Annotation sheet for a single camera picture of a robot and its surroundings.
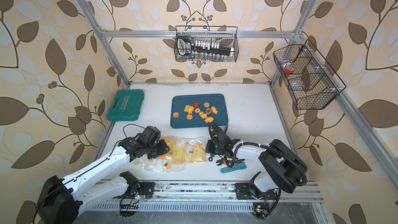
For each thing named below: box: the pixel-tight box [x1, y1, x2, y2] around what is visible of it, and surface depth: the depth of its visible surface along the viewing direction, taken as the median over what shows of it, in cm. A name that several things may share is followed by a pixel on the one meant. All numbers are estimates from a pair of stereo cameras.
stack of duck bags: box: [140, 135, 208, 173], surface depth 86 cm
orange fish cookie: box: [204, 116, 215, 124], surface depth 100 cm
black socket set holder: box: [176, 37, 232, 56], surface depth 84 cm
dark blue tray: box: [170, 93, 229, 129], surface depth 105 cm
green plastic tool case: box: [106, 89, 145, 122], surface depth 104 cm
